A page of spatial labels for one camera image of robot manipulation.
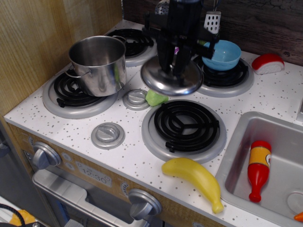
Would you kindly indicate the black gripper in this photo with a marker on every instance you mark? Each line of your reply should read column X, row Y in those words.
column 181, row 27

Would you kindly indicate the stainless steel pot lid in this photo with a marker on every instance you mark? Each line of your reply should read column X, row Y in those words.
column 169, row 84

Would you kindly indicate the purple striped toy ball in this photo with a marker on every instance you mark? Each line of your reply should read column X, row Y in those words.
column 176, row 50

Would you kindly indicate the green toy can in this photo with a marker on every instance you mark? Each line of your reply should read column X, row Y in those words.
column 202, row 42

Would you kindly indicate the back left black burner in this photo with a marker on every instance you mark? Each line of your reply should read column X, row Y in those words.
column 139, row 47

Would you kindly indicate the black burner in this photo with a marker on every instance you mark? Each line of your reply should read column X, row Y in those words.
column 225, row 84
column 139, row 47
column 63, row 97
column 182, row 128

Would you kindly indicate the hanging round strainer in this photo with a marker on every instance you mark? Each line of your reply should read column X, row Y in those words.
column 162, row 7

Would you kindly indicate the hanging slotted spatula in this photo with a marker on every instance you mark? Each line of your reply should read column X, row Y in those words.
column 213, row 18

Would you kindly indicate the blue plastic bowl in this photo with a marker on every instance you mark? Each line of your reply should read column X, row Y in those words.
column 226, row 56

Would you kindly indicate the green toy lettuce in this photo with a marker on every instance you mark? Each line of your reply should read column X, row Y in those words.
column 154, row 99

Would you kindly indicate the back right black burner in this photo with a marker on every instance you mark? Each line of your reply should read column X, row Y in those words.
column 225, row 84

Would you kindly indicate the silver stovetop knob middle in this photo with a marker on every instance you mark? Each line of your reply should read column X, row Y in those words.
column 135, row 100

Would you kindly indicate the silver stovetop knob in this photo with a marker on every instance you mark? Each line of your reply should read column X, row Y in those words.
column 135, row 100
column 108, row 135

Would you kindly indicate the front right black burner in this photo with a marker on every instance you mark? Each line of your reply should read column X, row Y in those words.
column 182, row 128

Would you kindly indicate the red white toy sushi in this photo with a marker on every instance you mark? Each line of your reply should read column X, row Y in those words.
column 268, row 63

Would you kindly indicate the silver stovetop knob front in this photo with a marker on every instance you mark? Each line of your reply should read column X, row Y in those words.
column 108, row 135

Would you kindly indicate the yellow toy banana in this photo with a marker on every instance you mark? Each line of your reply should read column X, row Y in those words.
column 193, row 172

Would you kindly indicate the front left black burner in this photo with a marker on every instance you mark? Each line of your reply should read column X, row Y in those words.
column 63, row 97

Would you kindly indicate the red toy ketchup bottle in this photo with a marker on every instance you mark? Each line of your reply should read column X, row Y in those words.
column 258, row 168

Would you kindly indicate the silver oven knob right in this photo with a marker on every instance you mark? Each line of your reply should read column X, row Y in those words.
column 143, row 204

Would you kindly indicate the silver oven knob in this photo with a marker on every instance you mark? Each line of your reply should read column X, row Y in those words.
column 45, row 156
column 143, row 204

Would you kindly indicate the silver oven knob left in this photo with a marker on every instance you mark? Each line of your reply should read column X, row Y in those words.
column 45, row 156

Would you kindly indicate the metal sink basin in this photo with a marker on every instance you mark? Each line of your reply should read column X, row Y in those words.
column 282, row 195

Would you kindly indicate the orange toy carrot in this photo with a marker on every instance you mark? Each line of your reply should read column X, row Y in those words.
column 299, row 217

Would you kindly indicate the yellow cloth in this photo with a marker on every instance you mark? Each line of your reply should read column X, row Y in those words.
column 27, row 217

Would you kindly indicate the silver oven door handle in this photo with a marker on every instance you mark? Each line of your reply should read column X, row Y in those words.
column 75, row 197

